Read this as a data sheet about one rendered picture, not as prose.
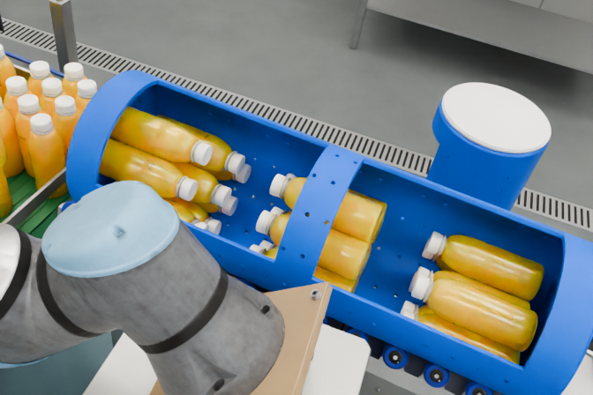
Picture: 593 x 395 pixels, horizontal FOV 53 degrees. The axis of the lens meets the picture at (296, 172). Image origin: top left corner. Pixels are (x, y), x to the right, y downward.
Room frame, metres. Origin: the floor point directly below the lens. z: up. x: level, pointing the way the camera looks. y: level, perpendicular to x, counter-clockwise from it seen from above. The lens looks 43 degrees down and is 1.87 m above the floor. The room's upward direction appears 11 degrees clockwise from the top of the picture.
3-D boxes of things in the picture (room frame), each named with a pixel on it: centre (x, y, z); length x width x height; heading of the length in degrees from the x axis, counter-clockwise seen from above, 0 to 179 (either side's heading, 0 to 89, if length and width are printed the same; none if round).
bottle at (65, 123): (0.92, 0.49, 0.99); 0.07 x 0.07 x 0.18
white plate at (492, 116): (1.26, -0.47, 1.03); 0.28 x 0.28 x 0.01
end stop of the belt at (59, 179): (0.87, 0.47, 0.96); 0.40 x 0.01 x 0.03; 165
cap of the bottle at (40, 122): (0.85, 0.51, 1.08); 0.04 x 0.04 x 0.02
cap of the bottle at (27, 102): (0.90, 0.56, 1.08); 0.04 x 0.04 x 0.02
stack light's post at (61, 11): (1.29, 0.66, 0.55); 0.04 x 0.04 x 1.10; 75
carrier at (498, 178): (1.26, -0.47, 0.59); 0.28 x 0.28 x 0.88
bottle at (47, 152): (0.85, 0.51, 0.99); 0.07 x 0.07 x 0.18
